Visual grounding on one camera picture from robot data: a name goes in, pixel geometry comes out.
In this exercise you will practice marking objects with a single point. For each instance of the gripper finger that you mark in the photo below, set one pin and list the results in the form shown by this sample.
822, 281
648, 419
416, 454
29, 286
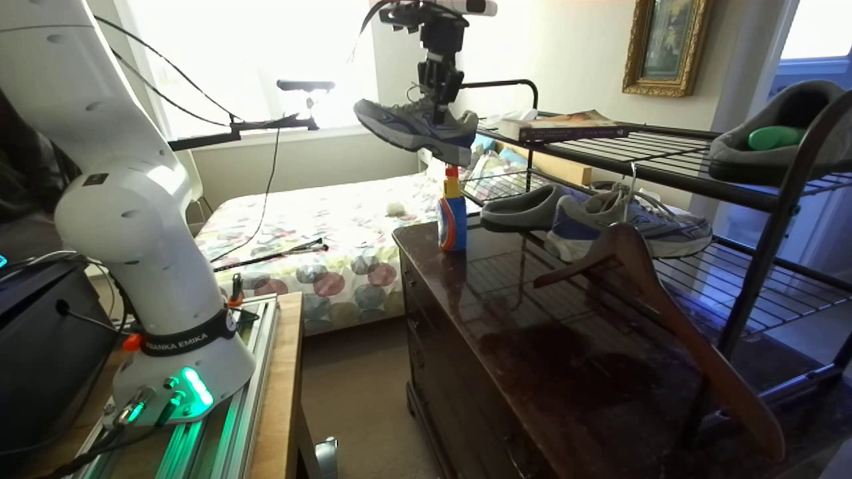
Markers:
429, 80
452, 83

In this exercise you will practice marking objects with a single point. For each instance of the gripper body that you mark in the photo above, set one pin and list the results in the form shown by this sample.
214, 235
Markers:
444, 36

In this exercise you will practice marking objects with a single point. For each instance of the grey and blue sneaker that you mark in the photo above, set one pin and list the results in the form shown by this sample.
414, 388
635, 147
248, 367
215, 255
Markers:
419, 130
639, 226

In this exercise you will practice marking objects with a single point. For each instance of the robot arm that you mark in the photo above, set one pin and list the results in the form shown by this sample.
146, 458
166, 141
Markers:
120, 199

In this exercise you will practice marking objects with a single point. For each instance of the paperback book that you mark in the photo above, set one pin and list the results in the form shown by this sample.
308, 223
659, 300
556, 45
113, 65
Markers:
566, 125

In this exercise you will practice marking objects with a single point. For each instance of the small white ball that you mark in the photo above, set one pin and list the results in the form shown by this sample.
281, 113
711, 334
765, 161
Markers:
396, 209

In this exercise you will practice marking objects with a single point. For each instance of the blue and orange spray bottle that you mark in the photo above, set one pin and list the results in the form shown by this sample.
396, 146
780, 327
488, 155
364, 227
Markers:
452, 219

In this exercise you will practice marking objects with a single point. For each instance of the grey slipper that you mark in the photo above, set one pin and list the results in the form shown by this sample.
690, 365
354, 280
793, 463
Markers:
772, 163
522, 209

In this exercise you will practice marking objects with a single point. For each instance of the bed with dotted cover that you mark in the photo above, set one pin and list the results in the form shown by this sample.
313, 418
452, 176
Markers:
333, 226

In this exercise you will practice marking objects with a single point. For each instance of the window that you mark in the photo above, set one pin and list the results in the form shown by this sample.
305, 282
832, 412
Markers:
253, 53
819, 26

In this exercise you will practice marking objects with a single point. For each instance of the gold framed picture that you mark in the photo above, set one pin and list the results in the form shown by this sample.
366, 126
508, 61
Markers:
665, 46

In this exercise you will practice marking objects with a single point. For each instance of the black folded stand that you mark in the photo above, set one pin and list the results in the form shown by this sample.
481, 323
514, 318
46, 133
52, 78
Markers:
279, 254

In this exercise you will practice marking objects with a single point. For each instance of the wooden clothes hanger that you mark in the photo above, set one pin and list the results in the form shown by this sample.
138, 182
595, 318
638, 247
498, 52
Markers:
665, 306

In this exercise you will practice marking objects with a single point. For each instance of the green oval object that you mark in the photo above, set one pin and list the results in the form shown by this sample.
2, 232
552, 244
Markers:
775, 138

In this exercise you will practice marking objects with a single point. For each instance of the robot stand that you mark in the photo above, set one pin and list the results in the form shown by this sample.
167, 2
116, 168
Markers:
279, 399

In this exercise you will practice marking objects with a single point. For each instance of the black computer box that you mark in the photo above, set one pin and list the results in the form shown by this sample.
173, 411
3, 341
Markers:
46, 346

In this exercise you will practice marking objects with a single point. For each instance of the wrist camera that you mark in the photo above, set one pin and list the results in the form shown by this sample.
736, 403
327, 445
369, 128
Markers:
403, 14

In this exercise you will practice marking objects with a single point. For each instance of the camera on mount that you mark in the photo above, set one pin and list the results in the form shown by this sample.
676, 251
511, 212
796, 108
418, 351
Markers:
266, 125

